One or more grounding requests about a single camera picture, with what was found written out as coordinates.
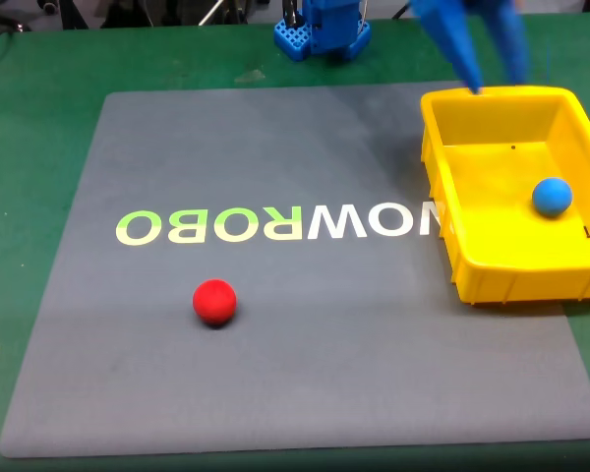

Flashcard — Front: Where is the metal rod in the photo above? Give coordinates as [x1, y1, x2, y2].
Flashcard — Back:
[198, 0, 225, 27]

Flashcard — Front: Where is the yellow plastic bin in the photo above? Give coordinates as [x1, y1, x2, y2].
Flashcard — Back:
[419, 85, 590, 307]

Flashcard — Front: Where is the grey mat with lettering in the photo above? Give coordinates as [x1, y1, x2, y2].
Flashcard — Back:
[0, 80, 590, 459]

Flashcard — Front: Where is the black chair base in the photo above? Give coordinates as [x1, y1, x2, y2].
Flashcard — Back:
[0, 0, 60, 34]

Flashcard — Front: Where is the blue ball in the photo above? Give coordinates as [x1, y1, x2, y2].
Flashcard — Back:
[531, 176, 574, 218]

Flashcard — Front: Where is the red ball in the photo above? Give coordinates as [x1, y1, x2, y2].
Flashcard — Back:
[192, 278, 238, 327]

